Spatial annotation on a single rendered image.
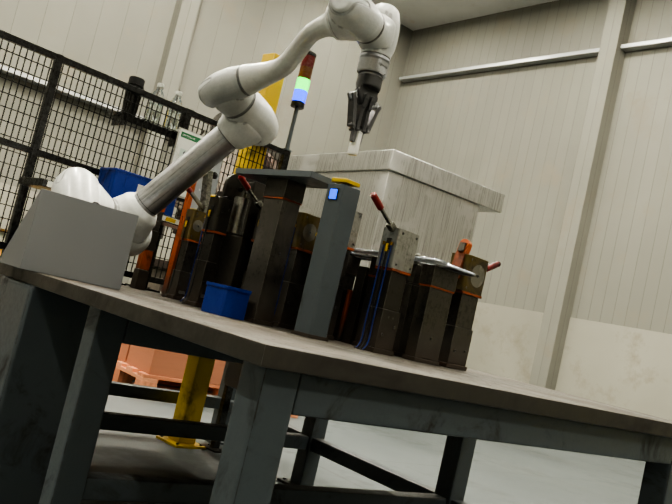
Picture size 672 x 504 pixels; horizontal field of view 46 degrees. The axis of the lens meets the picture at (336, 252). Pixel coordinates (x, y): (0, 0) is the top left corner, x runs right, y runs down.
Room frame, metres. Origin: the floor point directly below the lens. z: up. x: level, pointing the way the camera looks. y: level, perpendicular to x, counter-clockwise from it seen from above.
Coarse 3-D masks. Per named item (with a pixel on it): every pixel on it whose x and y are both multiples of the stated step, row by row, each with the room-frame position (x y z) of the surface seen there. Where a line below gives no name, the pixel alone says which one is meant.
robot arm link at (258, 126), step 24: (240, 120) 2.56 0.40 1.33; (264, 120) 2.59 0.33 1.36; (216, 144) 2.62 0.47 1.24; (240, 144) 2.62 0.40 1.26; (264, 144) 2.68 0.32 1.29; (168, 168) 2.67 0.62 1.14; (192, 168) 2.64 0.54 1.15; (144, 192) 2.68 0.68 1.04; (168, 192) 2.67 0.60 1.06; (144, 216) 2.68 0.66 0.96; (144, 240) 2.76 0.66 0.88
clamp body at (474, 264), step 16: (480, 272) 2.51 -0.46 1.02; (464, 288) 2.47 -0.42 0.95; (480, 288) 2.53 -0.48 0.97; (464, 304) 2.49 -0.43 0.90; (448, 320) 2.50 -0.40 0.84; (464, 320) 2.50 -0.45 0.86; (448, 336) 2.48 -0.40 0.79; (464, 336) 2.51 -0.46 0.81; (448, 352) 2.47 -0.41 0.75; (464, 352) 2.52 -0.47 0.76; (464, 368) 2.53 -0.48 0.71
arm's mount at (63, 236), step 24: (48, 192) 2.34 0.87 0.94; (48, 216) 2.35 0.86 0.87; (72, 216) 2.39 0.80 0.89; (96, 216) 2.43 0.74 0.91; (120, 216) 2.48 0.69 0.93; (24, 240) 2.35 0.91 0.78; (48, 240) 2.36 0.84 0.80; (72, 240) 2.40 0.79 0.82; (96, 240) 2.44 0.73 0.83; (120, 240) 2.49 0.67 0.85; (24, 264) 2.33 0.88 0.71; (48, 264) 2.37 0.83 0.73; (72, 264) 2.41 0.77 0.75; (96, 264) 2.46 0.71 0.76; (120, 264) 2.50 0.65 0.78
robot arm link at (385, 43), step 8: (384, 8) 2.20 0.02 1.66; (392, 8) 2.20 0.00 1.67; (384, 16) 2.17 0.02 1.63; (392, 16) 2.20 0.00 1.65; (384, 24) 2.15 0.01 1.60; (392, 24) 2.19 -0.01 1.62; (384, 32) 2.16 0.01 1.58; (392, 32) 2.19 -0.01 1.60; (376, 40) 2.17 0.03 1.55; (384, 40) 2.18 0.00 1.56; (392, 40) 2.20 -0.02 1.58; (368, 48) 2.20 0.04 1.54; (376, 48) 2.19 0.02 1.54; (384, 48) 2.20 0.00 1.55; (392, 48) 2.22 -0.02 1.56
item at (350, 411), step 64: (128, 320) 2.06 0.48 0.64; (128, 384) 3.88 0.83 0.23; (256, 384) 1.41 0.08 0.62; (320, 384) 1.48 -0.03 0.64; (64, 448) 2.02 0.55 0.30; (256, 448) 1.41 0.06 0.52; (320, 448) 3.52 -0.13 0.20; (448, 448) 2.94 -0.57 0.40; (576, 448) 1.99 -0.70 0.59; (640, 448) 2.17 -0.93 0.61
